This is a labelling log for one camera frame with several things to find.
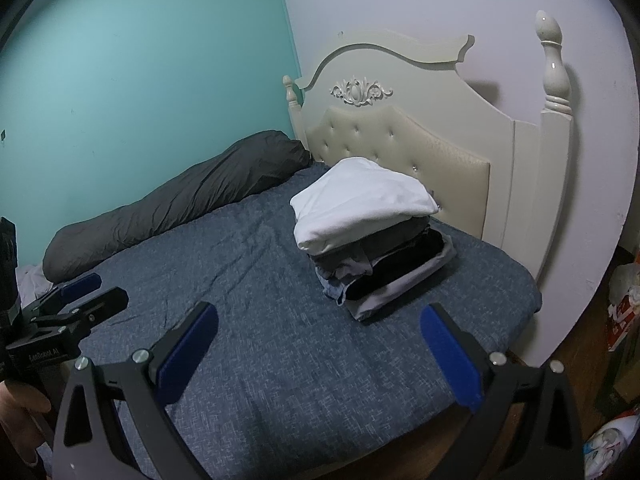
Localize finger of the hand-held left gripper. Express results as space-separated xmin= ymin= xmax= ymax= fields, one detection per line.
xmin=27 ymin=287 xmax=129 ymax=343
xmin=31 ymin=272 xmax=103 ymax=313

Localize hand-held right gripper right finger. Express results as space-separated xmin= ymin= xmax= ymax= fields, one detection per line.
xmin=420 ymin=302 xmax=586 ymax=480

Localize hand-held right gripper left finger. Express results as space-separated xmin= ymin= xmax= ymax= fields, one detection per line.
xmin=52 ymin=301 xmax=219 ymax=480

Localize white t-shirt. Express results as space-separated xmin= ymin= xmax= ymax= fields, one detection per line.
xmin=290 ymin=156 xmax=440 ymax=253

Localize stack of folded dark clothes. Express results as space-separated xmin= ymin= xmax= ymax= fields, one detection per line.
xmin=345 ymin=237 xmax=459 ymax=323

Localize person's left hand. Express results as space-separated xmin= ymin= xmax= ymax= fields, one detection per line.
xmin=0 ymin=379 xmax=54 ymax=470

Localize light grey blanket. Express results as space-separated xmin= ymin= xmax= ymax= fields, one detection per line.
xmin=14 ymin=265 xmax=57 ymax=302

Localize blue-grey bed sheet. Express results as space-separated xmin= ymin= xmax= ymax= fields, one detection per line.
xmin=37 ymin=162 xmax=543 ymax=480

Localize dark grey long pillow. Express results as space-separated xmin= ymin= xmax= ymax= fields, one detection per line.
xmin=42 ymin=130 xmax=313 ymax=283

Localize blue denim garment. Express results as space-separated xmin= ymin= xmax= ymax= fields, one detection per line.
xmin=319 ymin=277 xmax=353 ymax=307

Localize dark green box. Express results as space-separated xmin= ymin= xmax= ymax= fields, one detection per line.
xmin=594 ymin=337 xmax=640 ymax=417

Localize red and white box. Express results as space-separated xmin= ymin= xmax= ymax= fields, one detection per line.
xmin=605 ymin=294 xmax=640 ymax=353

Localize bags on floor right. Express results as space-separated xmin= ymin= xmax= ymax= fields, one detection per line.
xmin=582 ymin=410 xmax=640 ymax=479

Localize white plastic bag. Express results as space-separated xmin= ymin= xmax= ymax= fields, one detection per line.
xmin=607 ymin=262 xmax=640 ymax=307

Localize cream tufted headboard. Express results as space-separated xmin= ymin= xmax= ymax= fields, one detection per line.
xmin=282 ymin=10 xmax=576 ymax=283

